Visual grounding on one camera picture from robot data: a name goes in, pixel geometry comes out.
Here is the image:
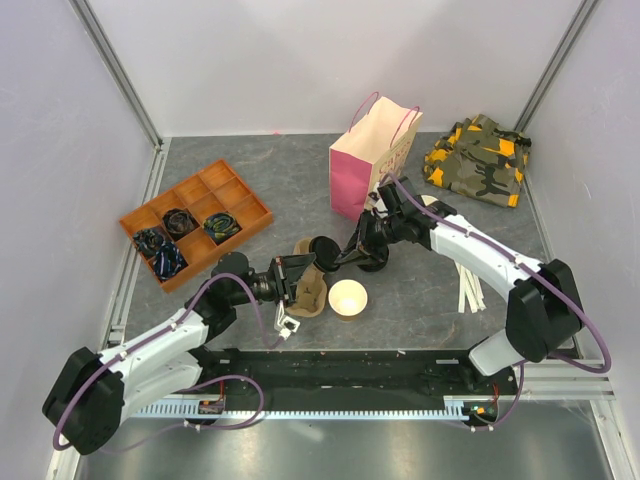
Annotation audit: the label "white wrapped straw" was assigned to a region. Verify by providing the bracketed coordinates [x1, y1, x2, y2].
[455, 263, 478, 313]
[456, 263, 486, 313]

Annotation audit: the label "dark rolled tie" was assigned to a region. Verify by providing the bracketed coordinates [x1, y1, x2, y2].
[132, 226, 167, 259]

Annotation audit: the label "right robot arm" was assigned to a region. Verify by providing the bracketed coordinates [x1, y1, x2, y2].
[336, 178, 584, 394]

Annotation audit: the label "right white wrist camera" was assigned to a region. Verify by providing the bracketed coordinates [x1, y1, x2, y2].
[367, 181, 386, 211]

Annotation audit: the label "camouflage folded cloth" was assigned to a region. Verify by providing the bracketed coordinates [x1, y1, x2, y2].
[423, 114, 532, 208]

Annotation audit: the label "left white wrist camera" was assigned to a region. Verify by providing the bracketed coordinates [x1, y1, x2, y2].
[274, 301, 300, 340]

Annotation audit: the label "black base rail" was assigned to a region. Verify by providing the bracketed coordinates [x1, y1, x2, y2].
[193, 347, 517, 410]

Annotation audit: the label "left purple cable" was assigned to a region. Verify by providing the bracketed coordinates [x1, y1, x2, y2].
[52, 272, 291, 454]

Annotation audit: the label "stacked brown paper cups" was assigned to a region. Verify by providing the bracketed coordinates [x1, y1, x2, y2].
[420, 195, 447, 209]

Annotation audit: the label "black cup lid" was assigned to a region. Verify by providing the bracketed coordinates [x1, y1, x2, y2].
[309, 236, 341, 273]
[358, 248, 389, 273]

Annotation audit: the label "white slotted cable duct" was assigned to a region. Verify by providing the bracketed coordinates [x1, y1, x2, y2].
[133, 395, 492, 422]

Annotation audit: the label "orange compartment tray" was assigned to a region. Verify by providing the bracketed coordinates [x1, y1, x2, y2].
[119, 159, 273, 293]

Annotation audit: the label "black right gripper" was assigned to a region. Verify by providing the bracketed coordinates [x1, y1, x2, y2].
[337, 209, 403, 267]

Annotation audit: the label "brown pulp cup carrier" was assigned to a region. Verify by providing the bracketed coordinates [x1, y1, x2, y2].
[286, 237, 328, 318]

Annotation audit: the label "brown rolled tie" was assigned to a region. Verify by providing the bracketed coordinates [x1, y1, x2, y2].
[162, 208, 198, 240]

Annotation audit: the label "blue striped rolled tie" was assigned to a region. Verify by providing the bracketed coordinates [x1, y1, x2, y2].
[153, 242, 188, 282]

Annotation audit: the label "purple cable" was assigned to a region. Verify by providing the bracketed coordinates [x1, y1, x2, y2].
[52, 272, 291, 454]
[379, 172, 614, 436]

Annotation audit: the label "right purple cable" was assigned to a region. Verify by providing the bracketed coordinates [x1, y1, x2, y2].
[379, 172, 614, 436]

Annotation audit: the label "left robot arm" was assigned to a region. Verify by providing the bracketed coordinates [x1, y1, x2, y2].
[42, 252, 316, 455]

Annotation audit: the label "brown paper cup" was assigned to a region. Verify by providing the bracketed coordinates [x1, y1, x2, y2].
[328, 279, 368, 322]

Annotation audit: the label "pink and cream paper bag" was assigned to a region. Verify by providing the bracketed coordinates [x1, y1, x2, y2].
[328, 91, 423, 221]

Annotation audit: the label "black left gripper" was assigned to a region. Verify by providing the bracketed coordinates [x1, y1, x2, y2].
[231, 253, 316, 309]

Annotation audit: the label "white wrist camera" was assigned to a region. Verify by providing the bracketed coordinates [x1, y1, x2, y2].
[274, 301, 300, 340]
[367, 181, 386, 211]

